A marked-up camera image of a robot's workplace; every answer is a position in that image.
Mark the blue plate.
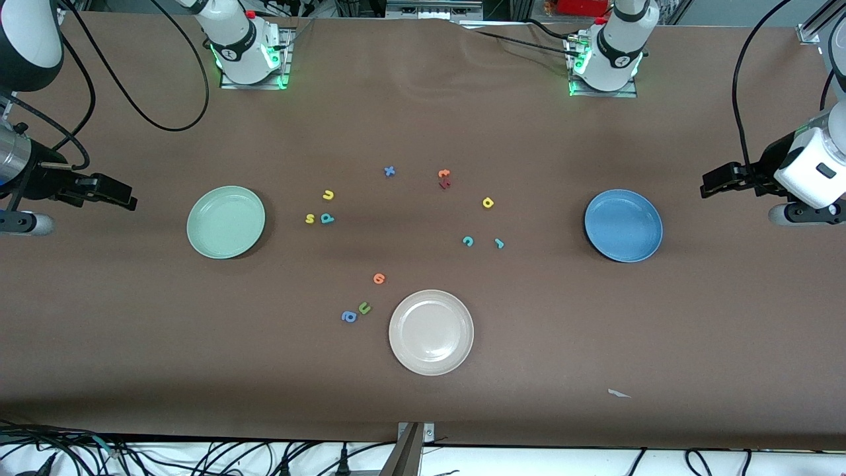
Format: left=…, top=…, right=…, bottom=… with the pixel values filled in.
left=584, top=188, right=664, bottom=263

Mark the green plate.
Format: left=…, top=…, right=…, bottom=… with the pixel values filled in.
left=186, top=185, right=266, bottom=260

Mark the red background object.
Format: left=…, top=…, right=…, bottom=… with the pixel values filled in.
left=557, top=0, right=610, bottom=18

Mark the beige plate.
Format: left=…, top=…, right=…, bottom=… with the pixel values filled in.
left=389, top=289, right=475, bottom=377

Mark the grey equipment box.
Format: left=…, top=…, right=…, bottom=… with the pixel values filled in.
left=387, top=0, right=483, bottom=20

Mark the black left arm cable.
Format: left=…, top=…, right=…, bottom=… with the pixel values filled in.
left=730, top=0, right=794, bottom=182

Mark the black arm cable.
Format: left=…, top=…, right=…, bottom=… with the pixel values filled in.
left=13, top=0, right=210, bottom=173
left=730, top=0, right=794, bottom=182

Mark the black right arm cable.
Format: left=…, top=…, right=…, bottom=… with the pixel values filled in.
left=13, top=0, right=210, bottom=173

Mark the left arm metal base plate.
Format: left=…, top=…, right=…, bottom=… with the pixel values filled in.
left=568, top=40, right=639, bottom=99

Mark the aluminium table corner bracket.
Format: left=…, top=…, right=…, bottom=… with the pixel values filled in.
left=796, top=20, right=828, bottom=46

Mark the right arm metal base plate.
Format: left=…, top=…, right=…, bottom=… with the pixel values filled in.
left=219, top=28, right=293, bottom=90

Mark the black cable on table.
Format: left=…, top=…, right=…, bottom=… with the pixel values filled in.
left=459, top=19, right=582, bottom=60

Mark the black floor cable tangle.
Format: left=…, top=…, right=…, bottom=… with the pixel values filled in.
left=0, top=420, right=133, bottom=476

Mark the metal table bracket post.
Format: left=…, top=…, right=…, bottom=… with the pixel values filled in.
left=380, top=421, right=436, bottom=476

